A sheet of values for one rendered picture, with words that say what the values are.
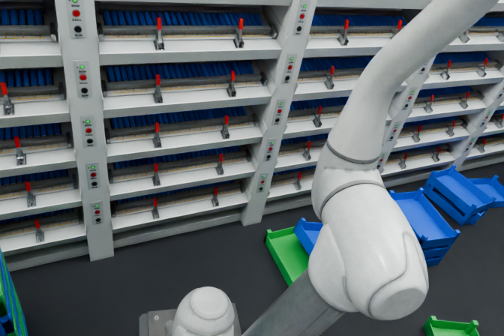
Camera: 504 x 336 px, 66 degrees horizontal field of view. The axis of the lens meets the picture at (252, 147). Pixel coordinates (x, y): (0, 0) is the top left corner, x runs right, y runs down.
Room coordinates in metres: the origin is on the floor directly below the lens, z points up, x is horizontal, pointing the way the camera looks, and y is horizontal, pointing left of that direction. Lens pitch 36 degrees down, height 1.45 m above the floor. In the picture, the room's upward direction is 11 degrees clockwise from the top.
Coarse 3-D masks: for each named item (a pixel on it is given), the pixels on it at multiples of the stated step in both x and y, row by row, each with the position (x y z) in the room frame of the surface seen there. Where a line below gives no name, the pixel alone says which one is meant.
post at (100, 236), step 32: (64, 0) 0.97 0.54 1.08; (64, 32) 0.96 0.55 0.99; (96, 32) 1.00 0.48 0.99; (64, 64) 0.96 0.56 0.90; (96, 64) 1.00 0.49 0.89; (96, 96) 1.00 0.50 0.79; (96, 128) 0.99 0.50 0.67; (96, 160) 0.99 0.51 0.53; (96, 192) 0.98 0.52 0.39; (96, 224) 0.98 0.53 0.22; (96, 256) 0.97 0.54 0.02
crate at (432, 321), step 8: (432, 320) 0.95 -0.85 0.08; (440, 320) 0.97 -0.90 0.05; (472, 320) 0.99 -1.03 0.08; (424, 328) 0.95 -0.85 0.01; (432, 328) 0.93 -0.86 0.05; (440, 328) 0.97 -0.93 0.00; (448, 328) 0.98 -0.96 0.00; (456, 328) 0.98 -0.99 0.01; (464, 328) 0.99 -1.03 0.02; (472, 328) 0.97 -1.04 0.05
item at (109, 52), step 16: (96, 16) 1.14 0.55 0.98; (272, 16) 1.40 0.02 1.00; (272, 32) 1.35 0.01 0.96; (112, 48) 1.04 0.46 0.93; (128, 48) 1.07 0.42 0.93; (144, 48) 1.09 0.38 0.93; (176, 48) 1.14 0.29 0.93; (192, 48) 1.16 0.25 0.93; (208, 48) 1.19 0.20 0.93; (224, 48) 1.21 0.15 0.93; (256, 48) 1.27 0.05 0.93; (272, 48) 1.30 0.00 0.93
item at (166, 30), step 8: (104, 32) 1.08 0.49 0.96; (112, 32) 1.09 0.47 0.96; (120, 32) 1.10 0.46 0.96; (128, 32) 1.11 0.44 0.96; (136, 32) 1.13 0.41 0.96; (144, 32) 1.14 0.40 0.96; (152, 32) 1.15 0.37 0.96; (168, 32) 1.18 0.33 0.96; (176, 32) 1.19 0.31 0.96; (184, 32) 1.20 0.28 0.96; (192, 32) 1.22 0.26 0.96; (200, 32) 1.23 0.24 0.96; (208, 32) 1.24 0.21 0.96; (216, 32) 1.26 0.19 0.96; (224, 32) 1.27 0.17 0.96; (232, 32) 1.29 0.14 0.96; (248, 32) 1.31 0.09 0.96; (256, 32) 1.34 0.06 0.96; (264, 32) 1.35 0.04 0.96
